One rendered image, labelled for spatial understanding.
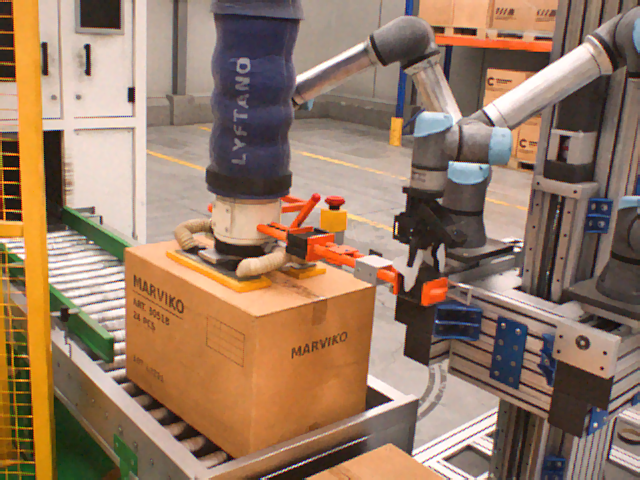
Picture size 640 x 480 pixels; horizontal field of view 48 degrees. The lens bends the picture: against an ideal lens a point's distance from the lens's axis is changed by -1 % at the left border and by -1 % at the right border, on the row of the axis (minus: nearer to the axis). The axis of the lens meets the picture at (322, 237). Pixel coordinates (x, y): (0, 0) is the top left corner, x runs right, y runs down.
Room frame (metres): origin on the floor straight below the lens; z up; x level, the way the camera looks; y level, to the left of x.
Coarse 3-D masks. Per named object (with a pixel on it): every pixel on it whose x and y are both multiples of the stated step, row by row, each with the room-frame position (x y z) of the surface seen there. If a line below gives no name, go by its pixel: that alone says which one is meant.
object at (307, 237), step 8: (288, 232) 1.69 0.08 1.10; (296, 232) 1.72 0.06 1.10; (304, 232) 1.73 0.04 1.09; (312, 232) 1.74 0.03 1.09; (320, 232) 1.74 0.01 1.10; (328, 232) 1.72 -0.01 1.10; (288, 240) 1.70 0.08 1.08; (296, 240) 1.66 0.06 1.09; (304, 240) 1.64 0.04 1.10; (312, 240) 1.65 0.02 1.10; (320, 240) 1.67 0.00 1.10; (328, 240) 1.69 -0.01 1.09; (288, 248) 1.68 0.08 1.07; (296, 248) 1.67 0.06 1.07; (304, 248) 1.65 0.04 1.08; (312, 248) 1.65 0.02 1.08; (304, 256) 1.64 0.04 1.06; (312, 256) 1.65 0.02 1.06; (320, 256) 1.67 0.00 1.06
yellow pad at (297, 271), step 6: (294, 264) 1.85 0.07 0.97; (312, 264) 1.86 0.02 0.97; (318, 264) 1.88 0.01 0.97; (288, 270) 1.82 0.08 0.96; (294, 270) 1.81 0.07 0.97; (300, 270) 1.82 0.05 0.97; (306, 270) 1.82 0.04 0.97; (312, 270) 1.83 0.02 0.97; (318, 270) 1.84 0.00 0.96; (324, 270) 1.85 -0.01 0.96; (294, 276) 1.80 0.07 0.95; (300, 276) 1.79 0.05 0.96; (306, 276) 1.81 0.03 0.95; (312, 276) 1.82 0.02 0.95
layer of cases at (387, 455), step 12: (360, 456) 1.63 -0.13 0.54; (372, 456) 1.63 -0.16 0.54; (384, 456) 1.63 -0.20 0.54; (396, 456) 1.64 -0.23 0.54; (408, 456) 1.64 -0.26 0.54; (336, 468) 1.57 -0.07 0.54; (348, 468) 1.57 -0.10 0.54; (360, 468) 1.57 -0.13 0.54; (372, 468) 1.58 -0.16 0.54; (384, 468) 1.58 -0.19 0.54; (396, 468) 1.58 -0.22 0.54; (408, 468) 1.59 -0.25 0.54; (420, 468) 1.59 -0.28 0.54
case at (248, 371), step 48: (144, 288) 1.87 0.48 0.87; (192, 288) 1.71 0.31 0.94; (288, 288) 1.72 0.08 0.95; (336, 288) 1.75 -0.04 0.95; (144, 336) 1.87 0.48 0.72; (192, 336) 1.70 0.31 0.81; (240, 336) 1.57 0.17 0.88; (288, 336) 1.59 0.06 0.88; (336, 336) 1.71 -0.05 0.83; (144, 384) 1.87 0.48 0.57; (192, 384) 1.70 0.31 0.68; (240, 384) 1.56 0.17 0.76; (288, 384) 1.60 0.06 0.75; (336, 384) 1.72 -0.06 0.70; (240, 432) 1.55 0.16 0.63; (288, 432) 1.61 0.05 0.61
